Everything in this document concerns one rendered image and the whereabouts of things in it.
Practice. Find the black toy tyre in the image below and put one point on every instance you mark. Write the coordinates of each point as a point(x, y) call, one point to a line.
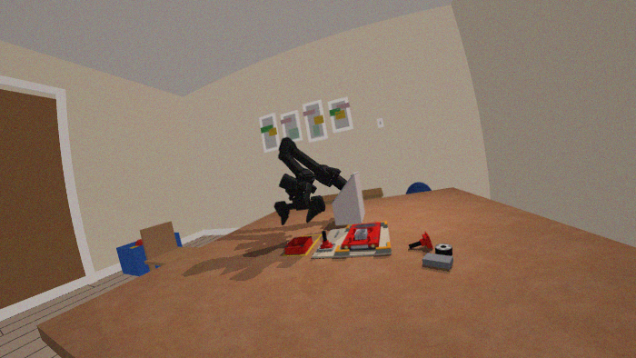
point(445, 249)

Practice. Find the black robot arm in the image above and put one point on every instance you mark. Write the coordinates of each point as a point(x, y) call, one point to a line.
point(304, 177)

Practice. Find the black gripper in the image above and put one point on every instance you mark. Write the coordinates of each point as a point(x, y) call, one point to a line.
point(316, 206)

